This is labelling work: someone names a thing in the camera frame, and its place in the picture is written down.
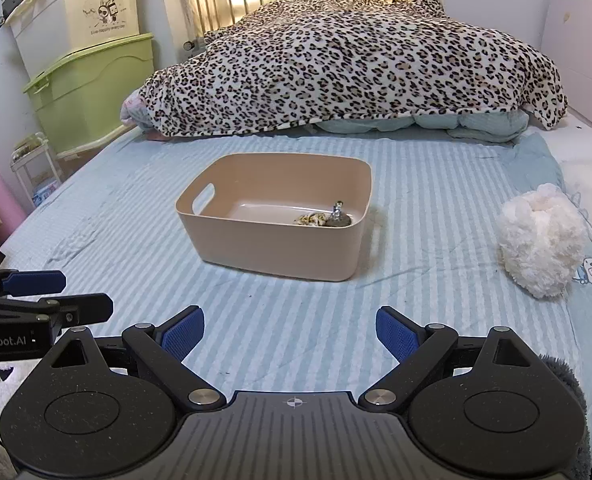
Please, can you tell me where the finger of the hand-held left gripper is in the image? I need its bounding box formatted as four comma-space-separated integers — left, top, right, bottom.
0, 266, 68, 298
0, 293, 115, 332

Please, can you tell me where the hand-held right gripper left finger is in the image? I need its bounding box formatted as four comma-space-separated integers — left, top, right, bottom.
35, 305, 227, 418

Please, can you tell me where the green plastic storage box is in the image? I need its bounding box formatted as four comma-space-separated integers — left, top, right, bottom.
23, 32, 157, 161

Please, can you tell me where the beige plastic storage bin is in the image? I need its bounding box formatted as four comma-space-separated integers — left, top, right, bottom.
175, 152, 373, 283

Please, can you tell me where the pink floral cloth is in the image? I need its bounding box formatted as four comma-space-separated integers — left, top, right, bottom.
120, 87, 151, 128

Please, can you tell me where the blue striped bed sheet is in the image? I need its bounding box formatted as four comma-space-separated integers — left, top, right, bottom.
0, 125, 592, 480

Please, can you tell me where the cream plastic storage box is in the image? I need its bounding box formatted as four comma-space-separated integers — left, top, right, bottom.
3, 0, 142, 81

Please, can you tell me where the bag of dried green herbs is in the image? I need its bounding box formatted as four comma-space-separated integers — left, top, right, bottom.
326, 200, 354, 228

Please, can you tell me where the grey fluffy cloth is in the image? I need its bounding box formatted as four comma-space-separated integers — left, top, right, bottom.
540, 352, 592, 480

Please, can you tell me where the small white rack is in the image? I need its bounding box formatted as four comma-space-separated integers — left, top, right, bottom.
10, 132, 64, 211

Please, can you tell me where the leopard print blanket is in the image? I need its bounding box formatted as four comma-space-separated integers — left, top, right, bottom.
133, 0, 569, 141

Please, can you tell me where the white fluffy plush toy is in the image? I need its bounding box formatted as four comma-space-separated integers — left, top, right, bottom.
497, 183, 589, 300

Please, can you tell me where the white black patterned cloth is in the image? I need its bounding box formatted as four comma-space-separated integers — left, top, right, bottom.
0, 362, 29, 480

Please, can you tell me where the light green quilt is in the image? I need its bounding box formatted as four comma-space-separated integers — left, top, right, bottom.
316, 110, 531, 143

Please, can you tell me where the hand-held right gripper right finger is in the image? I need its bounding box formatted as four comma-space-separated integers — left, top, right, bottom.
358, 305, 547, 418

